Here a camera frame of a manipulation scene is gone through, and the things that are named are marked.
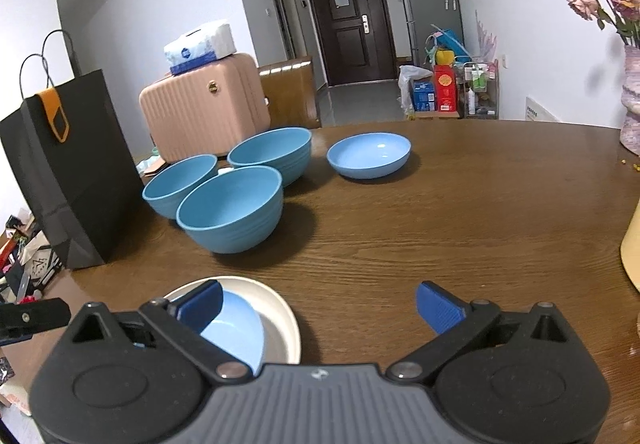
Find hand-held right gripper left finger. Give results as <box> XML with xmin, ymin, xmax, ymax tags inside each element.
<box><xmin>67</xmin><ymin>280</ymin><xmax>253</xmax><ymax>381</ymax></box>

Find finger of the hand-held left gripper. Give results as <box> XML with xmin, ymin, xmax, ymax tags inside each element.
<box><xmin>0</xmin><ymin>298</ymin><xmax>71</xmax><ymax>335</ymax></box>

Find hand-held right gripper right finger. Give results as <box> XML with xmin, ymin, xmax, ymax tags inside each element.
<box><xmin>385</xmin><ymin>280</ymin><xmax>583</xmax><ymax>382</ymax></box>

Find blue shallow plate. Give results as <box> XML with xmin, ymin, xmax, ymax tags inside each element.
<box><xmin>200</xmin><ymin>290</ymin><xmax>266</xmax><ymax>372</ymax></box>
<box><xmin>326</xmin><ymin>133</ymin><xmax>412</xmax><ymax>180</ymax></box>

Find cream plate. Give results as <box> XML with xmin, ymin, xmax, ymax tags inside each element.
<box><xmin>162</xmin><ymin>275</ymin><xmax>302</xmax><ymax>366</ymax></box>

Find blue bowl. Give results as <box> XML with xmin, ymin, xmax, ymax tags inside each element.
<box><xmin>227</xmin><ymin>126</ymin><xmax>313</xmax><ymax>188</ymax></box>
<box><xmin>142</xmin><ymin>154</ymin><xmax>219</xmax><ymax>221</ymax></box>
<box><xmin>176</xmin><ymin>165</ymin><xmax>285</xmax><ymax>255</ymax></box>

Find beige folding wagon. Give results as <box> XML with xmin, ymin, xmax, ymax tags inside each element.
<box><xmin>20</xmin><ymin>234</ymin><xmax>63</xmax><ymax>290</ymax></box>

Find black paper bag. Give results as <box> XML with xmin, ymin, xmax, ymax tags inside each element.
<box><xmin>0</xmin><ymin>30</ymin><xmax>146</xmax><ymax>271</ymax></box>

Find pink ribbed suitcase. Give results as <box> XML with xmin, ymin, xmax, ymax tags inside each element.
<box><xmin>138</xmin><ymin>52</ymin><xmax>272</xmax><ymax>164</ymax></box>

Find cream thermos bottle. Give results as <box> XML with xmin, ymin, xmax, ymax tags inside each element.
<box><xmin>620</xmin><ymin>196</ymin><xmax>640</xmax><ymax>295</ymax></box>

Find blue box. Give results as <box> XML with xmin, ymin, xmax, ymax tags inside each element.
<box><xmin>410</xmin><ymin>80</ymin><xmax>437</xmax><ymax>112</ymax></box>

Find red box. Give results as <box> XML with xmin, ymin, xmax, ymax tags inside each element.
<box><xmin>432</xmin><ymin>65</ymin><xmax>461</xmax><ymax>114</ymax></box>

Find white plastic bag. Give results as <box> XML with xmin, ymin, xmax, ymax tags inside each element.
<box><xmin>397</xmin><ymin>65</ymin><xmax>435</xmax><ymax>95</ymax></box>

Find white blue tissue pack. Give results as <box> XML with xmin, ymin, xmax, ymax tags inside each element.
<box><xmin>163</xmin><ymin>21</ymin><xmax>237</xmax><ymax>75</ymax></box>

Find blue bag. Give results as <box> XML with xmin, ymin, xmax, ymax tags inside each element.
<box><xmin>425</xmin><ymin>24</ymin><xmax>473</xmax><ymax>65</ymax></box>

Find pink white ceramic vase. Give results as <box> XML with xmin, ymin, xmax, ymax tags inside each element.
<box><xmin>620</xmin><ymin>44</ymin><xmax>640</xmax><ymax>156</ymax></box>

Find dark entrance door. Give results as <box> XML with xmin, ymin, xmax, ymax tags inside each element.
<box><xmin>301</xmin><ymin>0</ymin><xmax>397</xmax><ymax>87</ymax></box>

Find white wall sign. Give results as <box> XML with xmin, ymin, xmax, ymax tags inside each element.
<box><xmin>524</xmin><ymin>95</ymin><xmax>560</xmax><ymax>124</ymax></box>

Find wire storage rack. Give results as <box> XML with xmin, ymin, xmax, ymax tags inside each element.
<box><xmin>462</xmin><ymin>58</ymin><xmax>500</xmax><ymax>120</ymax></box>

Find purple wing wall decoration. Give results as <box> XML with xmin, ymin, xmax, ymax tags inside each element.
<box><xmin>472</xmin><ymin>10</ymin><xmax>500</xmax><ymax>61</ymax></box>

